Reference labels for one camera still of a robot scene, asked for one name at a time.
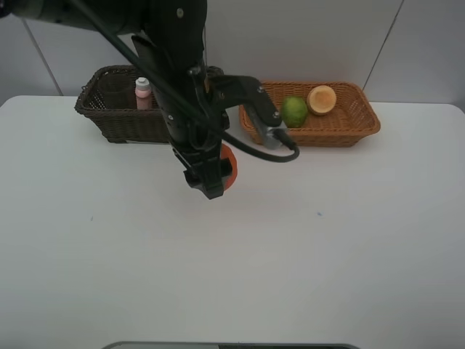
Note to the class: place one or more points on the dark brown wicker basket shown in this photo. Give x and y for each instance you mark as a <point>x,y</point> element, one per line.
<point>122,125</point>

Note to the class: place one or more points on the pink bottle white cap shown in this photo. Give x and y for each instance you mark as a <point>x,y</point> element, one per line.
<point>143,93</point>

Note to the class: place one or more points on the orange tangerine fruit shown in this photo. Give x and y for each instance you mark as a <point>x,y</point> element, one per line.
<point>229,167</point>

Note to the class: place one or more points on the green lime fruit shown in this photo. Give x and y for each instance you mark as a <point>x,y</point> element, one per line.
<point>294,111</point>

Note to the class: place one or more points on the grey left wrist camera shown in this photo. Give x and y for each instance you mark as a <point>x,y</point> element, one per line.
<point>267,120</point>

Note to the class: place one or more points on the orange wicker basket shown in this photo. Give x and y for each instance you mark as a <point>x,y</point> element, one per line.
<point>351,120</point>

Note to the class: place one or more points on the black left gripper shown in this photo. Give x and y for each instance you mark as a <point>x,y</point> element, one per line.
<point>194,145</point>

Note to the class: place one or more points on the translucent purple plastic cup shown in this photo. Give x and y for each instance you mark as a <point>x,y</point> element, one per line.
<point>117,91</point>

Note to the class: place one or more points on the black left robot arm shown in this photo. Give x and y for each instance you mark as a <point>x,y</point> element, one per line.
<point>164,40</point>

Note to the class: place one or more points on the red yellow peach fruit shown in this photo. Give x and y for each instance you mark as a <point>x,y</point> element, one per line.
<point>321,100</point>

